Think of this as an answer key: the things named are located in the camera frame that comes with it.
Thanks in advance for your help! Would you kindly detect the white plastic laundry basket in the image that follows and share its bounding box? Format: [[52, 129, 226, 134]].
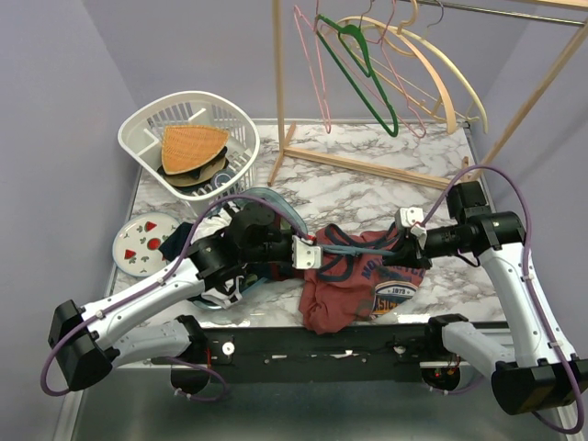
[[118, 91, 260, 215]]

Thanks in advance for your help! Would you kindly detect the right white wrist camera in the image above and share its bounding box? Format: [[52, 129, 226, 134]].
[[395, 207, 426, 238]]

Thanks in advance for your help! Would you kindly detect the light wooden hanger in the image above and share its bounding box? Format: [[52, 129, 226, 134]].
[[336, 1, 467, 134]]

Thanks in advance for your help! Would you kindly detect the red tank top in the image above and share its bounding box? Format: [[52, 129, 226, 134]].
[[299, 253, 425, 334]]

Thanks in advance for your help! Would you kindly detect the watermelon pattern plate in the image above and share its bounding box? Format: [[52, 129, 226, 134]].
[[112, 211, 179, 278]]

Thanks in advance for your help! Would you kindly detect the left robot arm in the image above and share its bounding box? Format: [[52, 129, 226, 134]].
[[40, 196, 308, 396]]

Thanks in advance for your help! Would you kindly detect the green plastic hanger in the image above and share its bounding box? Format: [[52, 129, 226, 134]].
[[314, 13, 400, 138]]

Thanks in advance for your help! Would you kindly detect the blue plastic hanger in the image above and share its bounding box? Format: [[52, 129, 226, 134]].
[[320, 244, 398, 257]]

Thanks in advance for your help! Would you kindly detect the wooden clothes rack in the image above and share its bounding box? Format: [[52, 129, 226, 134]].
[[266, 0, 588, 192]]

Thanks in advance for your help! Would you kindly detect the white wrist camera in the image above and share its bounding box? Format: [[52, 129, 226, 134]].
[[292, 236, 322, 270], [395, 207, 426, 238]]

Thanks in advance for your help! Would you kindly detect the orange woven fan mat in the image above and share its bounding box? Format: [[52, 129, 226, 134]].
[[161, 125, 230, 175]]

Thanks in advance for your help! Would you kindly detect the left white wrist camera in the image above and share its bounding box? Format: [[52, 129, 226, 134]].
[[292, 236, 322, 270]]

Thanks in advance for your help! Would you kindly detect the black white striped garment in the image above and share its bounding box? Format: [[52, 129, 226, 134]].
[[189, 202, 243, 310]]

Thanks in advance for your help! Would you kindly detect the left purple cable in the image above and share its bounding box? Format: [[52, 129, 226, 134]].
[[40, 195, 313, 403]]

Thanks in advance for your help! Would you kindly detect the cream plastic hanger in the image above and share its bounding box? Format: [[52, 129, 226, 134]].
[[384, 1, 489, 134]]

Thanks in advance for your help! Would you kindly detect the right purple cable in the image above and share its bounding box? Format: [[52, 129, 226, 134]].
[[415, 164, 588, 435]]

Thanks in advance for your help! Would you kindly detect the purple cable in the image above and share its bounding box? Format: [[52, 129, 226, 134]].
[[40, 195, 313, 403], [415, 164, 588, 435]]

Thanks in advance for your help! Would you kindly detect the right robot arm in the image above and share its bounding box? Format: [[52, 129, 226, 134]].
[[383, 182, 587, 415]]

